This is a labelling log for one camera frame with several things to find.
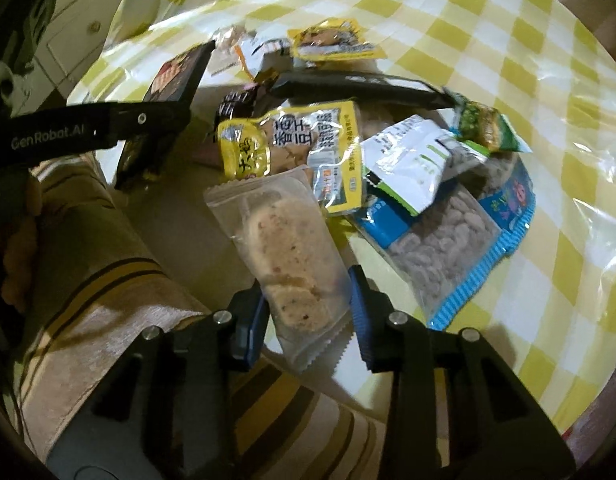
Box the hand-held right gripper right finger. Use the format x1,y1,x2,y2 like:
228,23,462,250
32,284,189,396
348,265,578,480

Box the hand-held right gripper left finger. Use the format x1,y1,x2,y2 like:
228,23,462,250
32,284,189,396
45,282,271,480

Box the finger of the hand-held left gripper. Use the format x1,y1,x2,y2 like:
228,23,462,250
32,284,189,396
105,99,193,142

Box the black snack packet orange print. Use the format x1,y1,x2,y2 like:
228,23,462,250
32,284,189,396
114,41,217,192

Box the clear cookie packet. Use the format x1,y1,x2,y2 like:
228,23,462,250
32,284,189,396
203,165,355,374

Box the green pea snack packet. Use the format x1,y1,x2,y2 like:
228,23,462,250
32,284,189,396
449,96,534,155

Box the person's left hand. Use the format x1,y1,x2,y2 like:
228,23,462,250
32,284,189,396
0,175,43,313

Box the dark red snack packet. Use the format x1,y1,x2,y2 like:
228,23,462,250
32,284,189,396
215,77,278,127

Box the clear white snack packet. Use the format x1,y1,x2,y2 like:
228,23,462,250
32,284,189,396
208,26,295,82

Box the blue packet of pale nuts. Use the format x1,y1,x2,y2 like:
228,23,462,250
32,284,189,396
350,152,537,332

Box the yellow tofu snack packet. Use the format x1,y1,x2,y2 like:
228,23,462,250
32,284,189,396
215,100,365,217

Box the beige striped cushion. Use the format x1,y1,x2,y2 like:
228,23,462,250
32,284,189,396
8,152,405,480

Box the white and green snack packet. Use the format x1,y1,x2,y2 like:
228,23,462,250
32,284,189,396
360,115,490,217

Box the yellow and brown snack packet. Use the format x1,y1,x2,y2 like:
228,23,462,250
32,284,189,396
288,18,385,62

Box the long black snack packet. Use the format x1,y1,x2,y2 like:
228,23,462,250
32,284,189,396
267,71,460,109

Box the yellow checked tablecloth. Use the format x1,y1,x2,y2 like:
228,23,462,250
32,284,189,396
68,0,616,438

